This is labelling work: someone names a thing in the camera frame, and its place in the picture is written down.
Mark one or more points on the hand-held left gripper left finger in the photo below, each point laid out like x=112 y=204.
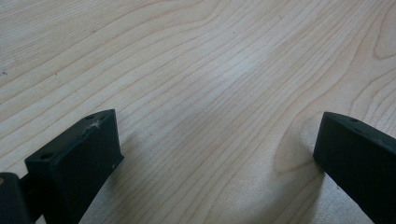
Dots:
x=77 y=161

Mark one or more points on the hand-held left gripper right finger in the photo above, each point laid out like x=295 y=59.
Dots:
x=358 y=158

